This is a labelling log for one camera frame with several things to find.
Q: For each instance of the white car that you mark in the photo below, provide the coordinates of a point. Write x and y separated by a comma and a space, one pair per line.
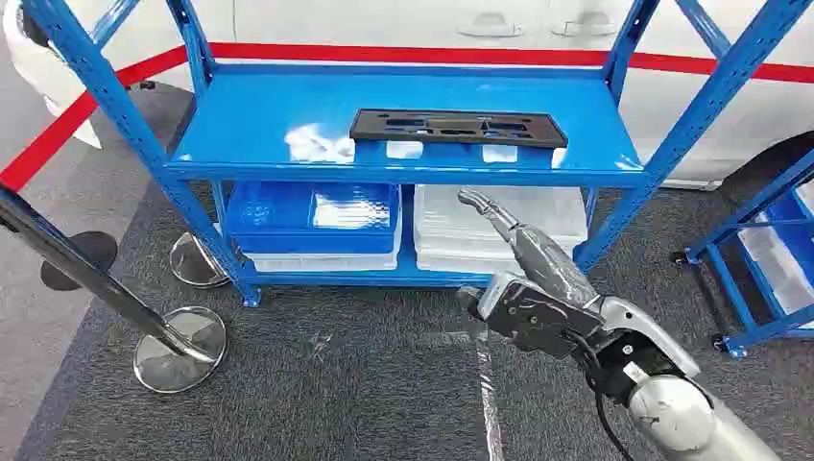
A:
381, 19

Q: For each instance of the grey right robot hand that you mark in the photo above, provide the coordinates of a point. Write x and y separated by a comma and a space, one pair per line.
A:
547, 261

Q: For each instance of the chrome stanchion post with base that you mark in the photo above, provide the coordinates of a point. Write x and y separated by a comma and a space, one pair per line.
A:
95, 280

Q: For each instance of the clear floor tape strip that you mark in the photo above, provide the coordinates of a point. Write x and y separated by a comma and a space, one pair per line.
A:
488, 394

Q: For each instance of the dark stanchion base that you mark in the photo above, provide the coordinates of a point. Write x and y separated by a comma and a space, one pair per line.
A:
95, 245

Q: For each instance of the red barrier belt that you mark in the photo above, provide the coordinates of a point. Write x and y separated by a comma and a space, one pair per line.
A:
70, 121
413, 55

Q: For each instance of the blue metal shelving rack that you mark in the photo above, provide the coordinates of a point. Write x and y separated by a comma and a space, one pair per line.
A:
286, 108

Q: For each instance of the white crate in small rack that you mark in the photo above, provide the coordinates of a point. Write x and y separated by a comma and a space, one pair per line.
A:
776, 267

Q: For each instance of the small blue wheeled rack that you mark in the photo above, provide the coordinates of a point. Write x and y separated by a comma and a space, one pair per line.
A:
737, 293

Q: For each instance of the white translucent plastic crate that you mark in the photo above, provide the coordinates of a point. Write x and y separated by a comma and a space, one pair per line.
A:
458, 235

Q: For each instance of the black plastic panel with cutouts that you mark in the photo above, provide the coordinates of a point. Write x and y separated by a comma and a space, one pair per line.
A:
381, 127

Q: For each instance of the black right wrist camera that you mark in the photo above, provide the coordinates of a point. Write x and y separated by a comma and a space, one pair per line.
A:
534, 318

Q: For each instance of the blue plastic crate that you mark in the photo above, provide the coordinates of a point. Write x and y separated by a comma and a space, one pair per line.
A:
273, 216

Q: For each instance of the chrome stanchion base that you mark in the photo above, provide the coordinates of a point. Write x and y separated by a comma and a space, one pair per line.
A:
191, 264

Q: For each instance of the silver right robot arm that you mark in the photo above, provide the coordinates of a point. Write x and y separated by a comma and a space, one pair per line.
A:
674, 413

